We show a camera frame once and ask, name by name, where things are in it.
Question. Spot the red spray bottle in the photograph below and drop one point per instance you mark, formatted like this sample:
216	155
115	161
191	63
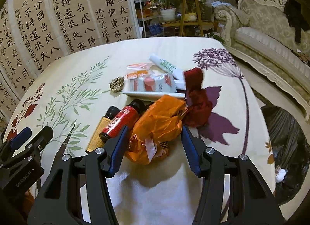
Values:
128	116

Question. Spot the gold black bottle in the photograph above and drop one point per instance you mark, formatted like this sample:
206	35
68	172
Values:
95	141

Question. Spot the calligraphy folding screen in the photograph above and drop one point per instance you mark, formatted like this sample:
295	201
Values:
34	33

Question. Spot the white metal shelf rack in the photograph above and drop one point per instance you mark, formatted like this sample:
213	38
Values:
149	19

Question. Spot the black lined trash bin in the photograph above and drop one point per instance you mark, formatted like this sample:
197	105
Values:
290	151

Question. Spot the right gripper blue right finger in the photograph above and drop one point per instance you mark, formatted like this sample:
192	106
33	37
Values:
194	149

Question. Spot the ornate cream sofa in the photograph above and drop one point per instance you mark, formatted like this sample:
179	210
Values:
258	32

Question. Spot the wooden plant stand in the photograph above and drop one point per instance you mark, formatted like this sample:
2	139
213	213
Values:
190	19

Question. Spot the red fabric ribbon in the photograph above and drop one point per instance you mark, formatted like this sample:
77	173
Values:
199	105

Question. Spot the white cream tube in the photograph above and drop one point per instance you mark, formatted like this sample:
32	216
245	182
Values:
152	95

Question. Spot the orange white snack wrapper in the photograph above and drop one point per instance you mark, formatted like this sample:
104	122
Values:
142	78

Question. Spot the white green toothpaste tube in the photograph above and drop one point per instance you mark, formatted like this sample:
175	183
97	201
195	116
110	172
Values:
167	66

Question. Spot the orange plastic bag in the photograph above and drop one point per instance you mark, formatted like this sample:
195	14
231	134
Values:
151	134

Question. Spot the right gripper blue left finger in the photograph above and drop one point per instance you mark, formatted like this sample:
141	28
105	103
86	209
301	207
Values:
117	147

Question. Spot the small leafy floor plant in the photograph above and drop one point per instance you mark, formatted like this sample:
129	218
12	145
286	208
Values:
216	36

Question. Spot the black garment on sofa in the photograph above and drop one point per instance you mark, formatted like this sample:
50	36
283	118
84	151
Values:
295	18

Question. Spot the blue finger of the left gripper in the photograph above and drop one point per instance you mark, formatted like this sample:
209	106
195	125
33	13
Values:
20	139

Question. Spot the floral cream tablecloth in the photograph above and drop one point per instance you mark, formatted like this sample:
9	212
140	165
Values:
155	184

